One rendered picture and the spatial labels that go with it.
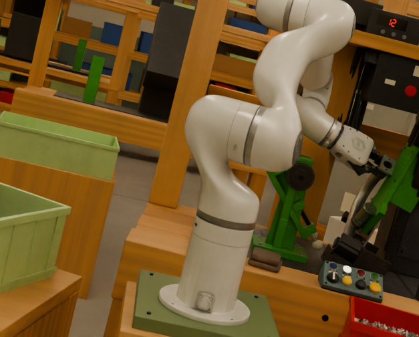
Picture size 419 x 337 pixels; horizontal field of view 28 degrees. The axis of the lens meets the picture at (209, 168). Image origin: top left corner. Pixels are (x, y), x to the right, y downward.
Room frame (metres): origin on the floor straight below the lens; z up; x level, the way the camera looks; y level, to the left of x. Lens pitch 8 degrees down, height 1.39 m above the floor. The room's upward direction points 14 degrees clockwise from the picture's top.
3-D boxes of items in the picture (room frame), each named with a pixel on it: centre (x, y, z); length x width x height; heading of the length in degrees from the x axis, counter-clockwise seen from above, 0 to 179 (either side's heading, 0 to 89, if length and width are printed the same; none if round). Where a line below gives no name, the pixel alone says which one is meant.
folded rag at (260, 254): (2.05, -0.19, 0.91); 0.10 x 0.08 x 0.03; 173
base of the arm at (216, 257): (1.65, -0.06, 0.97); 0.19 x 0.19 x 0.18
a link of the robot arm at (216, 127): (1.65, -0.02, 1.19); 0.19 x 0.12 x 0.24; 75
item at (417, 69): (2.52, -0.48, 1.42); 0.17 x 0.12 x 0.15; 91
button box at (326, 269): (2.01, -0.41, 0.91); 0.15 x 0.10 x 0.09; 91
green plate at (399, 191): (2.25, -0.52, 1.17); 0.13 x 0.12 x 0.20; 91
